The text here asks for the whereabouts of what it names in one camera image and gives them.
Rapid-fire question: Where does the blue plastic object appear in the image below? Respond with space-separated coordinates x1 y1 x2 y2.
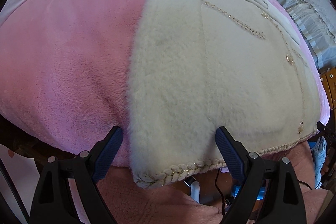
231 185 266 201

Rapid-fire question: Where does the thin black cable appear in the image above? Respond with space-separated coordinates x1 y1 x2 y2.
214 169 229 217

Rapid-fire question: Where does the person's pink fleece clothing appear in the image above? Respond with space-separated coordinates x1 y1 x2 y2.
96 143 336 224

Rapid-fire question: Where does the light blue cloth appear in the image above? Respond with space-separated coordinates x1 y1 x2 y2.
308 140 327 188

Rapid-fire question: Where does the white fluffy cardigan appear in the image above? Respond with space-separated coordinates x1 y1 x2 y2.
126 0 322 189

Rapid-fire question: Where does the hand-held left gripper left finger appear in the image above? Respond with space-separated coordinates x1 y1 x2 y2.
29 126 124 224

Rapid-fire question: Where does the white printed bag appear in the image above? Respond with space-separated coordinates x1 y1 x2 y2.
0 145 42 216

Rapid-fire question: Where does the wooden drawer cabinet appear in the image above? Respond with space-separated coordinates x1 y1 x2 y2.
319 67 336 110

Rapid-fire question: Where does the white plastic tube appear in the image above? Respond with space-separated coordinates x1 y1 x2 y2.
190 182 201 205

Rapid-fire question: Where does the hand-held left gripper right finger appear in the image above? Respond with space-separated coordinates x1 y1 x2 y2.
215 126 307 224

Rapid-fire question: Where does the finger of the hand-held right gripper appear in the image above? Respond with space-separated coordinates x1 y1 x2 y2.
316 121 336 142

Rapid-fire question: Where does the pink fleece bed blanket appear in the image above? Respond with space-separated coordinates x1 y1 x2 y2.
0 0 331 169

